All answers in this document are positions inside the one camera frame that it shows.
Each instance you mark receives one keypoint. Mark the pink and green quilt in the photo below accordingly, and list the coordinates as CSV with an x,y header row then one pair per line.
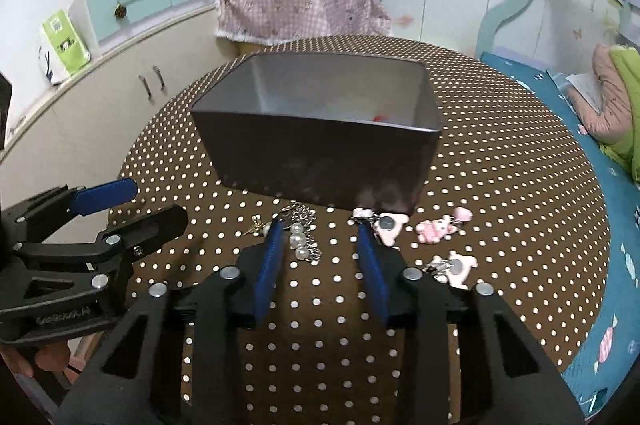
x,y
615,105

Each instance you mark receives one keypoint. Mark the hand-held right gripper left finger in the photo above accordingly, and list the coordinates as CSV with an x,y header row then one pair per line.
x,y
267,265

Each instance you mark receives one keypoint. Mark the teal drawer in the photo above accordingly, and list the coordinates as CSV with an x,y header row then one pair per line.
x,y
130,0

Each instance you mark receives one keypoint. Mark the grey metal tin box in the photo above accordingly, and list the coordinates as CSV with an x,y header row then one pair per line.
x,y
310,165

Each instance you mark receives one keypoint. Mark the white low cabinet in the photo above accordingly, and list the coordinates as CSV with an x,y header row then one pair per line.
x,y
100,115

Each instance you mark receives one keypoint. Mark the small butterfly wall sticker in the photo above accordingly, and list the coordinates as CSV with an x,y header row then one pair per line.
x,y
577,33

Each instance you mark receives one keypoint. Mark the green and white bag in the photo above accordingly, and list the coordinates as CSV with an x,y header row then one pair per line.
x,y
65,47

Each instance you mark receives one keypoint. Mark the person's left hand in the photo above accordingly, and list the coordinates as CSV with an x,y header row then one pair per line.
x,y
50,355

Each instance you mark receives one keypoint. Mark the small gold earring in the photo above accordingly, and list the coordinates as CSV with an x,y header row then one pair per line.
x,y
256,226

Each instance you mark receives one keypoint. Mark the blue printed bedsheet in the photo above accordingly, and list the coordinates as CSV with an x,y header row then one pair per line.
x,y
620,225

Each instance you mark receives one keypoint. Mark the white charm with grey button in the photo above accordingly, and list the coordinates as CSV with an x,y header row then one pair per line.
x,y
387,225

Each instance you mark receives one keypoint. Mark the black board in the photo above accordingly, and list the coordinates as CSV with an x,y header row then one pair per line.
x,y
5,110

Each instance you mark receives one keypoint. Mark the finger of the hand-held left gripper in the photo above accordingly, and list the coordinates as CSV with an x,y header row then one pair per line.
x,y
102,196
150,225

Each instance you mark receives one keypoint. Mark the pink cartoon charm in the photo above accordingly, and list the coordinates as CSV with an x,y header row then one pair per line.
x,y
455,270
440,227

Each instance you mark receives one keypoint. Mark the brown polka dot tablecloth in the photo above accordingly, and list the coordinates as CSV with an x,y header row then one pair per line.
x,y
500,185

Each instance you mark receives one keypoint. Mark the pink checkered cloth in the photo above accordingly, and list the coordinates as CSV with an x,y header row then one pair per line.
x,y
300,5

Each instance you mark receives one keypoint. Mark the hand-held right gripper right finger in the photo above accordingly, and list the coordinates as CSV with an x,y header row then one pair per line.
x,y
375,275

